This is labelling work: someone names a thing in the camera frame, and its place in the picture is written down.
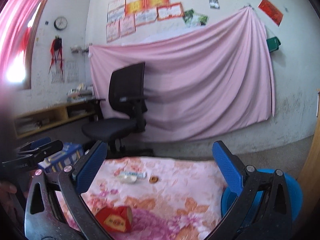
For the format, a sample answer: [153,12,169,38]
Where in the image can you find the person's left hand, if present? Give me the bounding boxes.
[0,181,17,207]

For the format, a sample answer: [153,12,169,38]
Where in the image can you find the blue cardboard box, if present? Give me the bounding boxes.
[38,142,84,173]

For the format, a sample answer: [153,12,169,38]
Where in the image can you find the stack of books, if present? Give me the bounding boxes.
[67,83,94,102]

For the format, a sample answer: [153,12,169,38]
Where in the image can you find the red cigarette pack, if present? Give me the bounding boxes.
[95,206,133,233]

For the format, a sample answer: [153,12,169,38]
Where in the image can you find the pink floral blanket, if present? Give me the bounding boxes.
[55,156,228,240]

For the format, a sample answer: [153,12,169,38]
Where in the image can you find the crumpled white plastic wrapper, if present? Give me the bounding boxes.
[117,174,137,184]

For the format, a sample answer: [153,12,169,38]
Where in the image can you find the white green toothpaste tube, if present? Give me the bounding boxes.
[120,171,147,179]

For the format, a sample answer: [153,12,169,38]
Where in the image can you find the red hanging tassel ornament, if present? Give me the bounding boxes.
[49,35,63,75]

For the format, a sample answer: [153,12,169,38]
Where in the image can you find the black office chair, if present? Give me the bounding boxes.
[82,62,154,159]

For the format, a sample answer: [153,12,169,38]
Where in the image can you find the pink hanging sheet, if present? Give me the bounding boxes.
[89,7,276,143]

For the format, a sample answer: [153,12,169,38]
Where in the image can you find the green hanging bag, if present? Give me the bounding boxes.
[266,36,281,53]

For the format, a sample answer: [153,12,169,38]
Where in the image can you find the green photo posters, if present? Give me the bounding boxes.
[183,9,209,28]

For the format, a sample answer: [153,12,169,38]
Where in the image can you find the wooden wall shelf desk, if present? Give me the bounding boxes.
[14,99,103,139]

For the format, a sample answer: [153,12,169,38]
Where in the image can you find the wall calendar sheets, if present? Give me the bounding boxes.
[49,61,79,83]

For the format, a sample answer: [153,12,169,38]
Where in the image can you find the round wall clock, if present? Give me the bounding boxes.
[54,16,68,30]

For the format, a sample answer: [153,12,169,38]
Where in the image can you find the wall certificates cluster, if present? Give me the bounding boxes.
[106,0,184,43]

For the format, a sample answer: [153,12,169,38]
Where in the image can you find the red paper wall decoration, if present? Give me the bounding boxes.
[258,0,283,26]

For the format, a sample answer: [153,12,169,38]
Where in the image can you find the small dark wall photo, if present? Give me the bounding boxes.
[209,0,220,9]

